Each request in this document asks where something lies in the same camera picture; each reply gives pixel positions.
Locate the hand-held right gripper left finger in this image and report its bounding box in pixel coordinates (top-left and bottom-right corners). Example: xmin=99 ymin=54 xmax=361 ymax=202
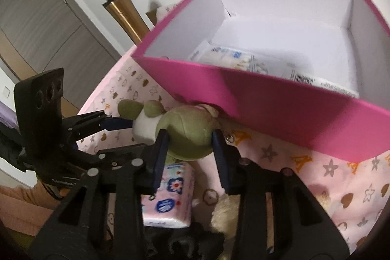
xmin=29 ymin=128 xmax=171 ymax=260

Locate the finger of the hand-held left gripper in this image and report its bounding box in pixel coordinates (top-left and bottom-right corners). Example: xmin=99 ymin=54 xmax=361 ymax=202
xmin=62 ymin=110 xmax=135 ymax=142
xmin=78 ymin=143 xmax=148 ymax=169

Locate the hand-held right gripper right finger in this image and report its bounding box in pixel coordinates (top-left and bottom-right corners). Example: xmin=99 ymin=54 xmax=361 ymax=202
xmin=212 ymin=129 xmax=349 ymax=260

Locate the green plush turtle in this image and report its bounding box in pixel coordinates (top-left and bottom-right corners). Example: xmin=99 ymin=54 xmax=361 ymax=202
xmin=117 ymin=99 xmax=220 ymax=161

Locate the floral tissue pack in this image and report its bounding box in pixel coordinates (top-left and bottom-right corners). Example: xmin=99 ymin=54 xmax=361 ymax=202
xmin=142 ymin=160 xmax=195 ymax=228

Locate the cream plush toy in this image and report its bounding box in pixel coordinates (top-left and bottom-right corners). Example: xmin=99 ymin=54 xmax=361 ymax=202
xmin=210 ymin=194 xmax=242 ymax=260

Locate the pink cardboard box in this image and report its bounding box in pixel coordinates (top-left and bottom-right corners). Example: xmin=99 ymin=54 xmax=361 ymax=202
xmin=132 ymin=0 xmax=390 ymax=164

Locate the black plush toy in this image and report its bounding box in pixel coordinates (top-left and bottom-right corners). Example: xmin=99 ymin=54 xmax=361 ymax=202
xmin=146 ymin=222 xmax=226 ymax=260

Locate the person's left forearm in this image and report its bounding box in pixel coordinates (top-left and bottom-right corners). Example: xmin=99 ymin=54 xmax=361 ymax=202
xmin=0 ymin=181 xmax=72 ymax=238

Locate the purple cloth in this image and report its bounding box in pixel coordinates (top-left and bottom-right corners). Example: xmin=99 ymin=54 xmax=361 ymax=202
xmin=0 ymin=103 xmax=19 ymax=129

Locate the pink printed blanket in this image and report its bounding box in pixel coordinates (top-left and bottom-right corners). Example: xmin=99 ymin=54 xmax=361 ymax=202
xmin=76 ymin=48 xmax=390 ymax=260

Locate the grey door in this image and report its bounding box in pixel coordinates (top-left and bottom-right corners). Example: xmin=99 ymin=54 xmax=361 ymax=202
xmin=0 ymin=0 xmax=122 ymax=102

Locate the cotton swab pack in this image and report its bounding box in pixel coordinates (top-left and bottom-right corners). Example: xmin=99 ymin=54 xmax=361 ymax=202
xmin=187 ymin=41 xmax=360 ymax=97

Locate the brown white plush toy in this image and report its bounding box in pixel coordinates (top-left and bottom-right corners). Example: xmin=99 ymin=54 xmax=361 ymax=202
xmin=146 ymin=0 xmax=177 ymax=26

